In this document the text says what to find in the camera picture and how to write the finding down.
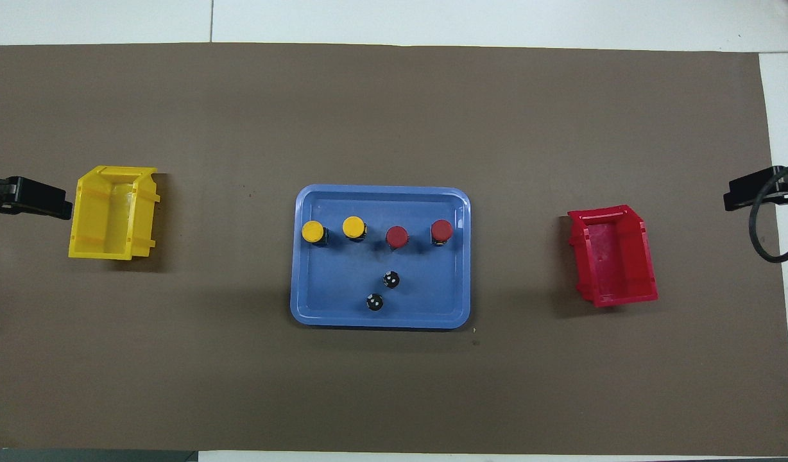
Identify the yellow push button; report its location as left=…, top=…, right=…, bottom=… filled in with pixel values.
left=301, top=220, right=330, bottom=248
left=342, top=216, right=369, bottom=243

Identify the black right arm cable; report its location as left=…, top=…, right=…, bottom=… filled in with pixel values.
left=749, top=166, right=788, bottom=264

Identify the red plastic bin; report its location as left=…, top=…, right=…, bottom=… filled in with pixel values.
left=567, top=205, right=659, bottom=308

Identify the yellow plastic bin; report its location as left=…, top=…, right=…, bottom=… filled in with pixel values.
left=68, top=166, right=160, bottom=261

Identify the blue plastic tray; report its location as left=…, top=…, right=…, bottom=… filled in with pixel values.
left=290, top=185, right=472, bottom=330

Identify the brown paper table mat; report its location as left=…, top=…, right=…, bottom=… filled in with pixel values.
left=0, top=42, right=788, bottom=458

